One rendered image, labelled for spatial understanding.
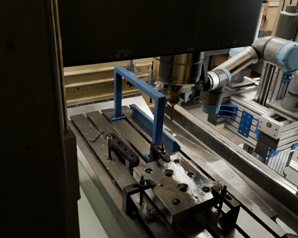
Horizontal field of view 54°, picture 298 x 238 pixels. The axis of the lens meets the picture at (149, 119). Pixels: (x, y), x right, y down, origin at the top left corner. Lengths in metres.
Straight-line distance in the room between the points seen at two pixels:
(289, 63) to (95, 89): 1.23
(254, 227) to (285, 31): 1.20
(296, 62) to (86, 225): 1.21
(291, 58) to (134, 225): 0.94
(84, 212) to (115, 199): 0.38
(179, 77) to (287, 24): 1.15
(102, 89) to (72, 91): 0.21
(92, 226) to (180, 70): 0.90
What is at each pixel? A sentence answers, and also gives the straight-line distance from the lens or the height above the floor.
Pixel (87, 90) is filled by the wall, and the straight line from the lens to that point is 2.02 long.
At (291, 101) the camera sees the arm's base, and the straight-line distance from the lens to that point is 1.85.
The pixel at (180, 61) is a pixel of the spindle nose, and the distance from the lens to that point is 0.90.
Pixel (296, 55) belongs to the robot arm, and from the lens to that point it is 1.41.
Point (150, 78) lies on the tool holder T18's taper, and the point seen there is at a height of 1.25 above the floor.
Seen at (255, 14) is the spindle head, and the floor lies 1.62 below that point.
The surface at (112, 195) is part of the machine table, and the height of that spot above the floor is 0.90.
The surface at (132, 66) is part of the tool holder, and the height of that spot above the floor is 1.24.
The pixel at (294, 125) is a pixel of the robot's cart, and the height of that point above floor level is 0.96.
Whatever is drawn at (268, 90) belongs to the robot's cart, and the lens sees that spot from 2.10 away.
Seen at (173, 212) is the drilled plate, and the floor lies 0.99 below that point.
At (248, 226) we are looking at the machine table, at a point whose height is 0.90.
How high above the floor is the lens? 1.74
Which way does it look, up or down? 28 degrees down
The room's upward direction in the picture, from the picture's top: 4 degrees clockwise
